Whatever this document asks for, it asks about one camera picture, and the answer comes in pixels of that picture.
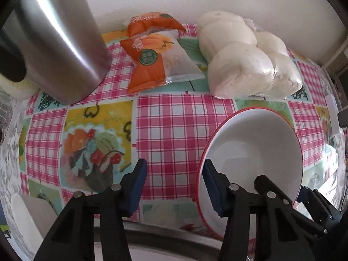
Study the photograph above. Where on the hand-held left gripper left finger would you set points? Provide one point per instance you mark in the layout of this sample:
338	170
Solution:
136	190

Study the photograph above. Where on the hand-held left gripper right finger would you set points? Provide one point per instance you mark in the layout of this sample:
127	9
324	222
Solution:
214	190

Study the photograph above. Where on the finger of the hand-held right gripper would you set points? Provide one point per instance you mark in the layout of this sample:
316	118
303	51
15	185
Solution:
261	181
318	206

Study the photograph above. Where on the strawberry print bowl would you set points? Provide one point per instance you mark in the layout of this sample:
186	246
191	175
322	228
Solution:
258	146

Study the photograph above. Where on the stainless steel plate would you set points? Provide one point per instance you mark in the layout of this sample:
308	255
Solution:
168	239

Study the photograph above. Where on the pink checked tablecloth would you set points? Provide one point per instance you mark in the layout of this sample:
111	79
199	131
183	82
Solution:
174	130

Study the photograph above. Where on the black charger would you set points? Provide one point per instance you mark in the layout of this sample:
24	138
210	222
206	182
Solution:
343	119

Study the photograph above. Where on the white power strip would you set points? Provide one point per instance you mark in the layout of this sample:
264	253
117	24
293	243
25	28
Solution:
333	106

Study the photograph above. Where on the orange snack packet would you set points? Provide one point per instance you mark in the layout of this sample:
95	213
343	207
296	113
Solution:
146	70
152	23

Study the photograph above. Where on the bag of steamed buns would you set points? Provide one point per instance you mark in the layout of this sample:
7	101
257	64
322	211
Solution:
239	59

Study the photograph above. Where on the clear drinking glass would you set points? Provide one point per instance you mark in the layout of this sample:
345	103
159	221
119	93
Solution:
5	106

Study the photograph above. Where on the napa cabbage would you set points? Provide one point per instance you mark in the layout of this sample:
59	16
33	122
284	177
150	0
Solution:
16	89

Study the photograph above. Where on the stainless steel thermos jug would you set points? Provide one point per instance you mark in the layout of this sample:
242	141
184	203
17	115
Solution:
59	46

